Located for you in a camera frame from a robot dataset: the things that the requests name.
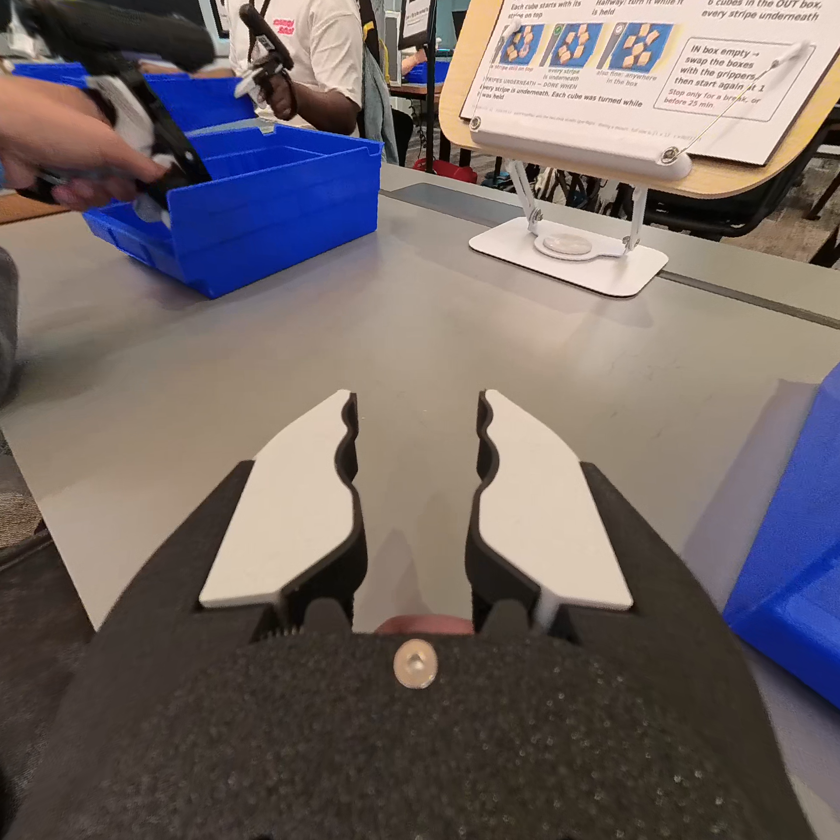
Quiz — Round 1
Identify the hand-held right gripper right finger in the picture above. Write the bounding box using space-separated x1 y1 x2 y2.
465 389 634 634

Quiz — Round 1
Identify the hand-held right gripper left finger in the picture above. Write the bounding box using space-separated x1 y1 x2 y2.
198 390 368 634

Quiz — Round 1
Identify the grey jacket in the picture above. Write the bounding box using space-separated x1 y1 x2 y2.
360 0 401 165

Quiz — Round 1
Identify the white stand with wooden board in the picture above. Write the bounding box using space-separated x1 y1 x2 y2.
438 0 840 299

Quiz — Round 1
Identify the black white marker sign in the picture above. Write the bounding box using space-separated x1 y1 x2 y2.
395 0 439 173

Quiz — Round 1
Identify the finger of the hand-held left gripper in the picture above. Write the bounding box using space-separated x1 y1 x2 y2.
85 69 212 194
133 193 173 231

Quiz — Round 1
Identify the person's left hand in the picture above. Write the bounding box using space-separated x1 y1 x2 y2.
0 75 172 212

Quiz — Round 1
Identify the printed instruction sheet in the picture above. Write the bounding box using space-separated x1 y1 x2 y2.
459 0 840 168

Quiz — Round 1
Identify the grey table with wooden edge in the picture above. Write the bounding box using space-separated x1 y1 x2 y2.
0 193 70 225

